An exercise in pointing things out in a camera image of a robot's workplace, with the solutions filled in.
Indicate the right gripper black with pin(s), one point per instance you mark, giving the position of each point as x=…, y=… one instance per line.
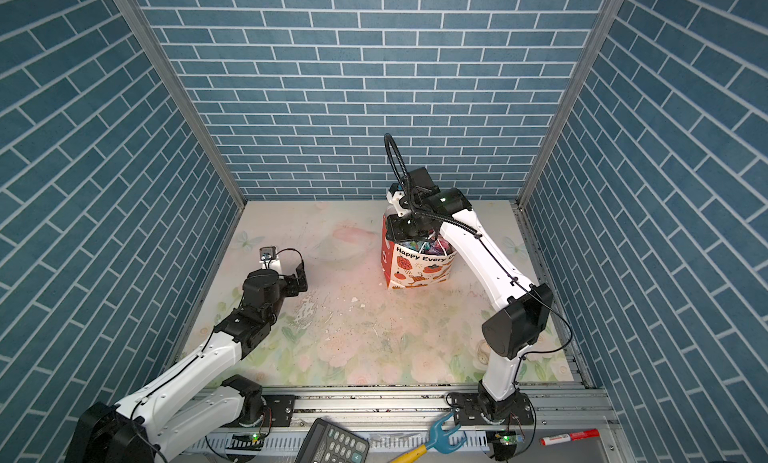
x=396, y=234

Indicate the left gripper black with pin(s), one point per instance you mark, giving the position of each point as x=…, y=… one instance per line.
x=289, y=281

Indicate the red white paper bag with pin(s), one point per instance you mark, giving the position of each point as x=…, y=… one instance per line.
x=416, y=263

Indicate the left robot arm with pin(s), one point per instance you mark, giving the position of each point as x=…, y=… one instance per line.
x=159, y=421

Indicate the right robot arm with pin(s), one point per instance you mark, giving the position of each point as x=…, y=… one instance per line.
x=522, y=308

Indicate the beige shell sticker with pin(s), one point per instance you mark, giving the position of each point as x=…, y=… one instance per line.
x=482, y=355

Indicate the black calculator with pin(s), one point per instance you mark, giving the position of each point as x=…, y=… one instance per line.
x=327, y=442

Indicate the blue yellow clamp tool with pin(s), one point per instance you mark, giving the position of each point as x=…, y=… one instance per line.
x=439, y=439

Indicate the red marker pen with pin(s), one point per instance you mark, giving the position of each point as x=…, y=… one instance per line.
x=569, y=437

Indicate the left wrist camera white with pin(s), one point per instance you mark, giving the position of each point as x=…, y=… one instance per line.
x=268, y=258

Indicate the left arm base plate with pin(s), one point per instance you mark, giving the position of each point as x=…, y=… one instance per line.
x=274, y=411

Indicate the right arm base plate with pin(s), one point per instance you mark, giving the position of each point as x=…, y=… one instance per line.
x=475, y=409

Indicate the aluminium front rail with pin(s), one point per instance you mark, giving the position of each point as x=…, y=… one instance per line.
x=411, y=409

